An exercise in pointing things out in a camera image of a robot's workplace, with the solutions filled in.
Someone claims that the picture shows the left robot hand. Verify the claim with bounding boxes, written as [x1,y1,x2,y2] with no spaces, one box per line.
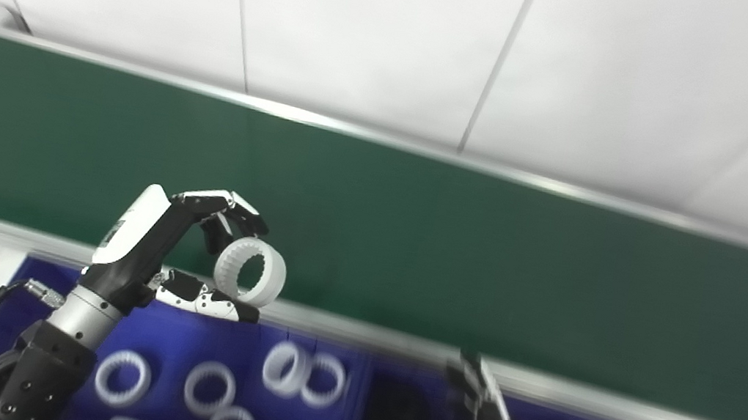
[76,170,277,333]

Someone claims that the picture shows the blue bin with white rings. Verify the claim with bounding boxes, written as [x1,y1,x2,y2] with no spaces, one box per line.
[0,251,382,420]

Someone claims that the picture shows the green conveyor belt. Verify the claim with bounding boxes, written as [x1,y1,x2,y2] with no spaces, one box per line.
[0,27,748,420]

